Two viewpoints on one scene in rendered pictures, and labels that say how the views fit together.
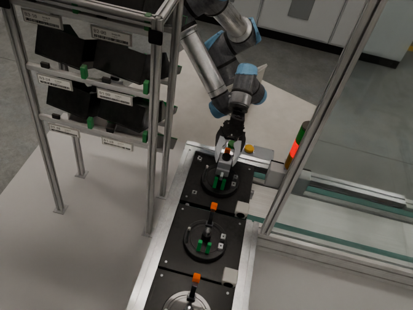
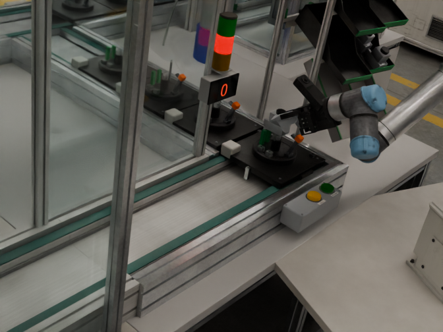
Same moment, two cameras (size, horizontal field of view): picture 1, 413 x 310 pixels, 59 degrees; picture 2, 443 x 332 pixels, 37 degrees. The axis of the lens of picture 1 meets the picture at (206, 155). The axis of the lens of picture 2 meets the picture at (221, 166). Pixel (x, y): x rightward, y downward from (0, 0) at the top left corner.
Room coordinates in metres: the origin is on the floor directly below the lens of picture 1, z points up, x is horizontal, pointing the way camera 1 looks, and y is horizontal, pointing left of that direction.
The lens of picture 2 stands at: (1.71, -1.67, 1.98)
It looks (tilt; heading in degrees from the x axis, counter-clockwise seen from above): 31 degrees down; 122
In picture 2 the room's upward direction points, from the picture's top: 10 degrees clockwise
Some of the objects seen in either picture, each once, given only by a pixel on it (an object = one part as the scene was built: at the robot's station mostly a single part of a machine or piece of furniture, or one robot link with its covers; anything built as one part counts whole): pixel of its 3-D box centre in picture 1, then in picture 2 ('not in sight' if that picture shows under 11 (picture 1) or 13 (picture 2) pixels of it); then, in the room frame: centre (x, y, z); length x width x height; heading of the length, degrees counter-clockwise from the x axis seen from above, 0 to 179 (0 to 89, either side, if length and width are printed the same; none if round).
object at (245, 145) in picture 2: (219, 183); (273, 156); (0.87, -0.07, 0.96); 0.24 x 0.24 x 0.02; 86
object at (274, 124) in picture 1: (223, 109); (434, 269); (1.44, -0.04, 0.84); 0.90 x 0.70 x 0.03; 65
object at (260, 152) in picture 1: (247, 154); (311, 205); (1.08, -0.17, 0.93); 0.21 x 0.07 x 0.06; 86
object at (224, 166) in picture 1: (224, 164); (276, 119); (0.85, -0.07, 1.09); 0.08 x 0.04 x 0.07; 176
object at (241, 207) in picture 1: (241, 210); (230, 149); (0.76, -0.16, 0.97); 0.05 x 0.05 x 0.04; 86
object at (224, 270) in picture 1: (206, 235); (215, 109); (0.61, -0.05, 1.01); 0.24 x 0.24 x 0.13; 86
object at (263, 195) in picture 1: (294, 216); (201, 198); (0.82, -0.36, 0.91); 0.84 x 0.28 x 0.10; 86
